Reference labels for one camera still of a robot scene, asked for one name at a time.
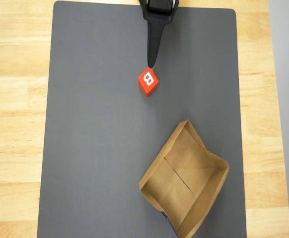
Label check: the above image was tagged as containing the red cube with white letter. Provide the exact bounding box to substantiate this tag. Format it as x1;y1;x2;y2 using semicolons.
138;66;159;97

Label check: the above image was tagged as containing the brown paper box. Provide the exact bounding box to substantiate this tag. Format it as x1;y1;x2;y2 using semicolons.
139;119;230;238

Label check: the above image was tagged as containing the dark grey mat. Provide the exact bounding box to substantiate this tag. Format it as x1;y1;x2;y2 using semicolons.
37;0;247;238

